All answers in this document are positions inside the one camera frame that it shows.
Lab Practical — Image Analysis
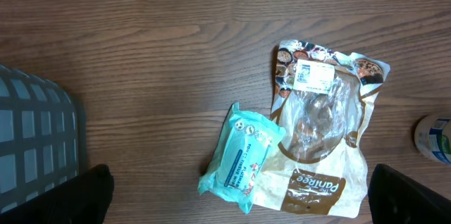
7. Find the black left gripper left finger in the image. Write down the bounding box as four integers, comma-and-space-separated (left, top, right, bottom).
1, 164, 114, 224

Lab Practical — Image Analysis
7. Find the mint green wipes pack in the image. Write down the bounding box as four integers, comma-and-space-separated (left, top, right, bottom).
197, 102, 286, 214

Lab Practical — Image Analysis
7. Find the dark grey mesh basket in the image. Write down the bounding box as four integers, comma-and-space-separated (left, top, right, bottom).
1, 66, 85, 212

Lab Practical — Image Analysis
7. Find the green lid clear jar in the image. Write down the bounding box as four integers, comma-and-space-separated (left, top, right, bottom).
414, 114, 450, 165

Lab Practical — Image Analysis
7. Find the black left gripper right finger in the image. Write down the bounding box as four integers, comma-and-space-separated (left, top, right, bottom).
368, 163, 450, 224

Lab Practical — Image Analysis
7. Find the clear bag bread package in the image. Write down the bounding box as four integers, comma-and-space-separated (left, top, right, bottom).
254, 39, 390, 218

